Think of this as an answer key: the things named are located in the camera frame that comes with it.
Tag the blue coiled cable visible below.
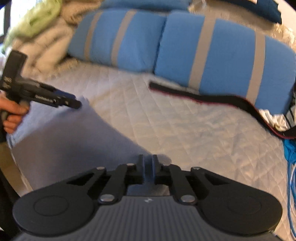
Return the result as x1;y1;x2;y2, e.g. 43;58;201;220
283;138;296;235

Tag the left blue striped pillow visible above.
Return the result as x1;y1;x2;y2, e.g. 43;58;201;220
68;9;166;72

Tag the grey-blue fleece jacket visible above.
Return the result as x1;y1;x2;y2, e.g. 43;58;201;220
7;97;152;191

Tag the right blue striped pillow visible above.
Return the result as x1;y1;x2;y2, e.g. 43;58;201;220
154;11;295;114

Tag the black strap with red edge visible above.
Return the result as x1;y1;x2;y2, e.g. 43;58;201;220
148;81;296;140

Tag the beige knitted blanket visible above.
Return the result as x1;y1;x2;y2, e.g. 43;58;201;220
60;0;102;25

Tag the beige folded comforter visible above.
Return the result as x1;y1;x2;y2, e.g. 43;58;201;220
9;14;79;77

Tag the blue striped pillow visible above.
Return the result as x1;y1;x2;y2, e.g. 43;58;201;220
68;9;166;72
154;11;295;114

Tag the person left hand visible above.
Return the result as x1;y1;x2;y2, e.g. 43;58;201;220
1;92;30;134

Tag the green blanket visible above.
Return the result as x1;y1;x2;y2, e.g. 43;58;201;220
4;1;63;47

